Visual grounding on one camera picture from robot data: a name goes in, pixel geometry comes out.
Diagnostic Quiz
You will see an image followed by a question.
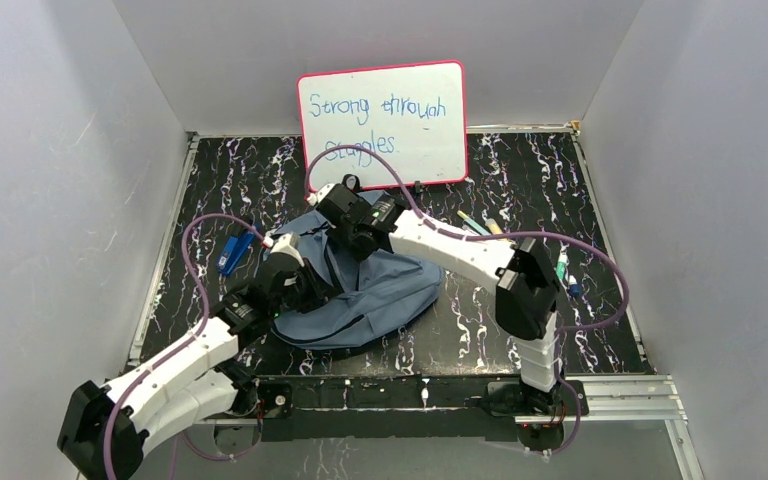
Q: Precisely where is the blue student backpack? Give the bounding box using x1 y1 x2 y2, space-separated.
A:
256 191 444 350

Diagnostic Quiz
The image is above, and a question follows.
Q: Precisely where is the yellow highlighter pen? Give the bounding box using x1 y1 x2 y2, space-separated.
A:
485 218 503 235

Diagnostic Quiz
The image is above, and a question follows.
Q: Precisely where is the green white glue stick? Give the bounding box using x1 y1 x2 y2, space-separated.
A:
555 252 568 283

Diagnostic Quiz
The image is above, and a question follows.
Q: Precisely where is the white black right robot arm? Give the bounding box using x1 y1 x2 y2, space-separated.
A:
307 184 563 414

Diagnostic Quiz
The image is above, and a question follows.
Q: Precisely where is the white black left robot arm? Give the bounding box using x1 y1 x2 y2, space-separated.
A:
56 253 343 479

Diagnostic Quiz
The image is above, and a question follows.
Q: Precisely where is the blue stapler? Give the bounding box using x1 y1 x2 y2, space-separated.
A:
216 225 256 277

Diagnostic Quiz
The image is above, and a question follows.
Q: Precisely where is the pink framed whiteboard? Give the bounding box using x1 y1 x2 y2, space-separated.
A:
296 60 469 190

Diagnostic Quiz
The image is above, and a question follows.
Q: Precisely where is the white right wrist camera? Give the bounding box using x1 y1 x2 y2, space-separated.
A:
306 190 328 206

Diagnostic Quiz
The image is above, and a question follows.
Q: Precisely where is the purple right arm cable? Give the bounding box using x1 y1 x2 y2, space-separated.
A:
304 144 630 333

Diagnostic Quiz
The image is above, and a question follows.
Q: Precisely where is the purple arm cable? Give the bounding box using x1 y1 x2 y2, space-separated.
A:
102 213 274 480
304 144 630 333

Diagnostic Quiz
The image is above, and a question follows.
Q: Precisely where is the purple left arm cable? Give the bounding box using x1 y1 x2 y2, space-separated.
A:
102 213 274 480

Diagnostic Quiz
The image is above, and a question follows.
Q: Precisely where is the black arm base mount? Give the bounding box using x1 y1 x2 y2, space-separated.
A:
220 375 590 452

